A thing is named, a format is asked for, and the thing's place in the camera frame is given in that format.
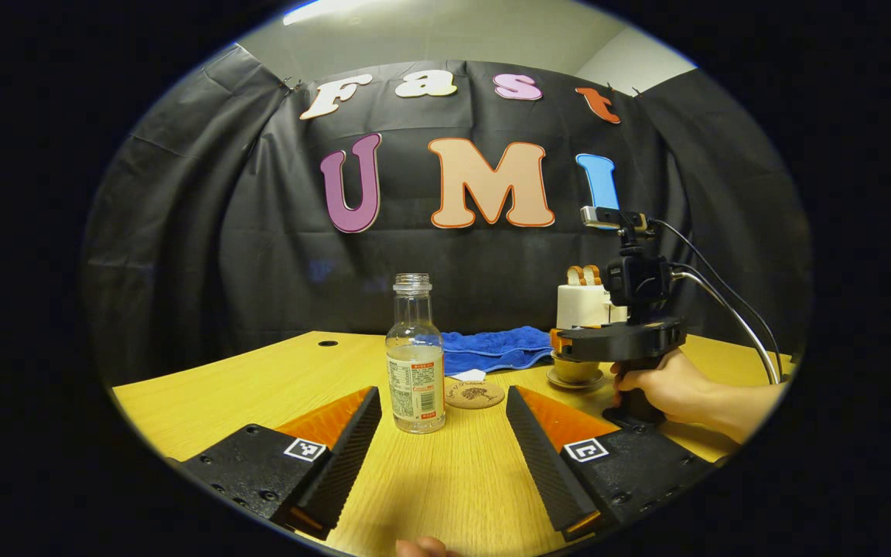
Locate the black backdrop cloth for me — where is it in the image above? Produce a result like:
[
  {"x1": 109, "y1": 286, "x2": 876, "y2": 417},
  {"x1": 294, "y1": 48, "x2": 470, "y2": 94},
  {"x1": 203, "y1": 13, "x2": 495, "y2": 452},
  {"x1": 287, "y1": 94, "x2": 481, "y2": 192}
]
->
[{"x1": 82, "y1": 43, "x2": 811, "y2": 388}]

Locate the round cork coaster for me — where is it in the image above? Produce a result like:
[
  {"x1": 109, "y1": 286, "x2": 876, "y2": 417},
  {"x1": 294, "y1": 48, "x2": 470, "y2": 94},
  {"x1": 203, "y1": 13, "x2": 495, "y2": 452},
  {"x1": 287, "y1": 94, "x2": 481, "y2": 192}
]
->
[{"x1": 445, "y1": 378, "x2": 506, "y2": 409}]

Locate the clear plastic water bottle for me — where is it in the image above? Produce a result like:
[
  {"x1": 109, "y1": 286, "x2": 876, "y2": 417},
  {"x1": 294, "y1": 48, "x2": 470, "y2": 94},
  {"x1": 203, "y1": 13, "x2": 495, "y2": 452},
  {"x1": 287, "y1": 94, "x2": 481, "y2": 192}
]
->
[{"x1": 385, "y1": 273, "x2": 446, "y2": 434}]

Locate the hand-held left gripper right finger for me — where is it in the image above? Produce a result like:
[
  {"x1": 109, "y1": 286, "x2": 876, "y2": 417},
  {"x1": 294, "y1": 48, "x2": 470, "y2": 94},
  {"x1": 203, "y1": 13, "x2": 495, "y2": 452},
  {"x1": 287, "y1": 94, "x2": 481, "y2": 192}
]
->
[{"x1": 505, "y1": 385, "x2": 713, "y2": 542}]

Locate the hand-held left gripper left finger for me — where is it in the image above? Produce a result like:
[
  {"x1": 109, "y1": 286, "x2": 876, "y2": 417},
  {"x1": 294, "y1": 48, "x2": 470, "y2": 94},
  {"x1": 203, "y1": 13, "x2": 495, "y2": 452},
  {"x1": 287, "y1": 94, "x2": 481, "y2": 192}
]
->
[{"x1": 181, "y1": 385, "x2": 383, "y2": 541}]

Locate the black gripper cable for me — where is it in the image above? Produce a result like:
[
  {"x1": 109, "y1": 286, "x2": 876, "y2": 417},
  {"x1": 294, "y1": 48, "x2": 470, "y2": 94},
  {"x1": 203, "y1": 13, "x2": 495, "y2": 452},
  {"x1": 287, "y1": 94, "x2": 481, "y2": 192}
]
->
[{"x1": 647, "y1": 218, "x2": 785, "y2": 380}]

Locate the cream ceramic teacup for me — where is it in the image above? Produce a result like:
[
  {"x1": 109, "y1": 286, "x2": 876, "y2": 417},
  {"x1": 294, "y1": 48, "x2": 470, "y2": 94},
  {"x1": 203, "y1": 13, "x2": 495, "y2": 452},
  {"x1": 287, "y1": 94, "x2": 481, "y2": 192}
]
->
[{"x1": 554, "y1": 354, "x2": 603, "y2": 384}]

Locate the white toaster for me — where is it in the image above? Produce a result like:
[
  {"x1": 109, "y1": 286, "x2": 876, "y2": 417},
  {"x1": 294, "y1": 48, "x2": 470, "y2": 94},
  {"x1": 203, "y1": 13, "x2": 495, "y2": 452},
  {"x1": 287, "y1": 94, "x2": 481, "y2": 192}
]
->
[{"x1": 556, "y1": 282, "x2": 628, "y2": 330}]

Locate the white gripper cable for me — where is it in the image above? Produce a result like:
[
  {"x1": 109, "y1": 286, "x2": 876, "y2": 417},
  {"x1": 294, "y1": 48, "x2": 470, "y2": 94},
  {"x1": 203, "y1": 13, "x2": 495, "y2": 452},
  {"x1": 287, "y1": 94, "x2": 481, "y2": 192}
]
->
[{"x1": 670, "y1": 269, "x2": 779, "y2": 385}]

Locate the cream ceramic saucer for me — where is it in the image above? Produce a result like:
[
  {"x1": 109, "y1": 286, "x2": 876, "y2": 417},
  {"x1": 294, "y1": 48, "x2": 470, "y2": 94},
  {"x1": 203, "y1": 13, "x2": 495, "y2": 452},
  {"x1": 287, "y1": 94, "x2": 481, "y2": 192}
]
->
[{"x1": 546, "y1": 367, "x2": 605, "y2": 390}]

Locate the blue towel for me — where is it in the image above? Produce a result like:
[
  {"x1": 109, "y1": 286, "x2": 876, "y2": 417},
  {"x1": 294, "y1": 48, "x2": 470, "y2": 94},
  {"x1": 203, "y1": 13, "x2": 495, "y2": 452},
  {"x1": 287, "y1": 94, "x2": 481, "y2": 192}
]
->
[{"x1": 441, "y1": 326, "x2": 555, "y2": 377}]

